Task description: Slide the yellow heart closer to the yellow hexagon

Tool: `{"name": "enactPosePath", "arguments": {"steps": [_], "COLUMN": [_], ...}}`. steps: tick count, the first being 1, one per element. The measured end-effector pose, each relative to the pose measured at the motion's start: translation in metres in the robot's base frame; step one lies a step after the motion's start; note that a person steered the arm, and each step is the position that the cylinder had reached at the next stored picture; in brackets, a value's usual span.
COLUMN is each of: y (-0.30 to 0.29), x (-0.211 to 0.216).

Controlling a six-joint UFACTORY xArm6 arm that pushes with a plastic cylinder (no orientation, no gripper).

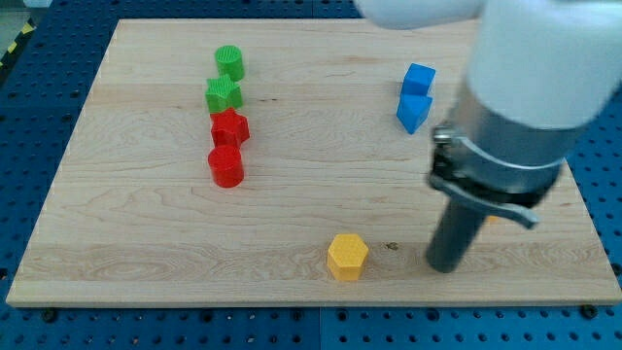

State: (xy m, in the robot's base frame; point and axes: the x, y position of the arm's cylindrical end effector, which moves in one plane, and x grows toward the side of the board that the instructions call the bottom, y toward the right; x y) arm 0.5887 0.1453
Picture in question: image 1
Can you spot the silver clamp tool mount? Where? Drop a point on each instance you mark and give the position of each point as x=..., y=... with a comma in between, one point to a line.
x=491, y=165

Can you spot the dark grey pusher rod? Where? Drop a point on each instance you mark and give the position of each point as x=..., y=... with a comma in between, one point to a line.
x=455, y=232

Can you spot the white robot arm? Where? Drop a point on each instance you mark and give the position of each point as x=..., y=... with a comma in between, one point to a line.
x=540, y=71

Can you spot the yellow hexagon block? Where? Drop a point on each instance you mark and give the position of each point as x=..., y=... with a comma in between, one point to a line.
x=346, y=257

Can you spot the blue triangle block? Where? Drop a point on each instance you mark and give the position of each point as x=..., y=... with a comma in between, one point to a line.
x=413, y=110

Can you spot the blue cube block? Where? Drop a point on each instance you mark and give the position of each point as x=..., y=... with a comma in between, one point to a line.
x=417, y=80

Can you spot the wooden board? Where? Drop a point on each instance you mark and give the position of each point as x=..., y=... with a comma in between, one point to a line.
x=134, y=219

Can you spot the red cylinder block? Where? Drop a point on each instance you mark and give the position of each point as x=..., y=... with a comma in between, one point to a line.
x=226, y=166

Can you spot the red star block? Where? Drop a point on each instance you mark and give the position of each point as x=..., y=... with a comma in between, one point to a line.
x=229, y=128

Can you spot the green star block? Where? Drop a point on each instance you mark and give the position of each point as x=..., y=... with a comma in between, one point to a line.
x=222, y=93

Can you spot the green cylinder block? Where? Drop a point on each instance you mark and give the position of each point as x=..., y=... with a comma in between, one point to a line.
x=229, y=60

